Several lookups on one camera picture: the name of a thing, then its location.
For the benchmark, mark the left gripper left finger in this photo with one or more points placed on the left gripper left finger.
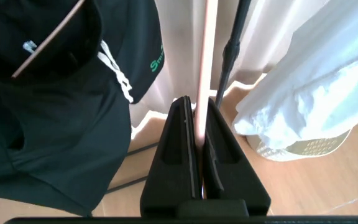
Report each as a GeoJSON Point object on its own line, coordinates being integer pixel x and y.
{"type": "Point", "coordinates": [172, 174]}

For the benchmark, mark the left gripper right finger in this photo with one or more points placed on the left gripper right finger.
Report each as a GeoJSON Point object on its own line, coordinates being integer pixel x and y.
{"type": "Point", "coordinates": [232, 177]}

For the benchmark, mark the pink clothes hanger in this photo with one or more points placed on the pink clothes hanger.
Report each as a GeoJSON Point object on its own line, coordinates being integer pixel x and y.
{"type": "Point", "coordinates": [48, 38]}
{"type": "Point", "coordinates": [206, 62]}

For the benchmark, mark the black shorts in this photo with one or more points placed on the black shorts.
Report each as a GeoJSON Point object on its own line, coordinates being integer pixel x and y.
{"type": "Point", "coordinates": [57, 130]}

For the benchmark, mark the white printed T-shirt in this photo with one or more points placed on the white printed T-shirt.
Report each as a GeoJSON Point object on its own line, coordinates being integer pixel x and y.
{"type": "Point", "coordinates": [322, 77]}

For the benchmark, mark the white laundry basket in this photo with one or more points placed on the white laundry basket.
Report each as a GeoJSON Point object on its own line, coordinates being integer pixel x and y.
{"type": "Point", "coordinates": [315, 147]}

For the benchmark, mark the black clothes rack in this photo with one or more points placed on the black clothes rack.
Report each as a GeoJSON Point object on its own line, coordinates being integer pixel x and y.
{"type": "Point", "coordinates": [231, 53]}

